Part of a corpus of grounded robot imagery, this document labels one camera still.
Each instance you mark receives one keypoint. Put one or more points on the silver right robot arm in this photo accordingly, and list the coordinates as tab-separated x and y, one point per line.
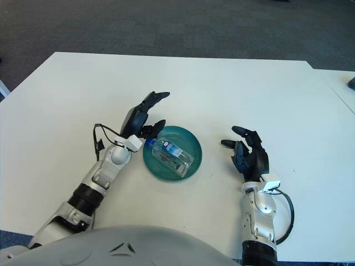
260	221

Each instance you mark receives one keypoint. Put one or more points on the teal round plate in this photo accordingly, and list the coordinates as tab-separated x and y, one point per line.
191	144

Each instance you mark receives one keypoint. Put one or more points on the clear plastic bottle blue label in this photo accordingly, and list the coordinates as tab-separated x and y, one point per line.
169	155

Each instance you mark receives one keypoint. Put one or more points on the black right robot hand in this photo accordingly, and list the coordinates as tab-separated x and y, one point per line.
259	162

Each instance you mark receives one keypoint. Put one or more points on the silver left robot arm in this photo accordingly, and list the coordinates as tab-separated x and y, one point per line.
102	174

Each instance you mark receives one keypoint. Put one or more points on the white adjoining table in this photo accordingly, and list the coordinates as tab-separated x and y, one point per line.
341	80

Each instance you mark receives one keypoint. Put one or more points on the grey robot torso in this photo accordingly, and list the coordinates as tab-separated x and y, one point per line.
124	249

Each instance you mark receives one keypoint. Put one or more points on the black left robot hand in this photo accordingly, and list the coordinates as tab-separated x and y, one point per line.
136	120

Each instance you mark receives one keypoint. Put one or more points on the small black device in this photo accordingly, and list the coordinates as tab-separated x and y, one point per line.
352	83

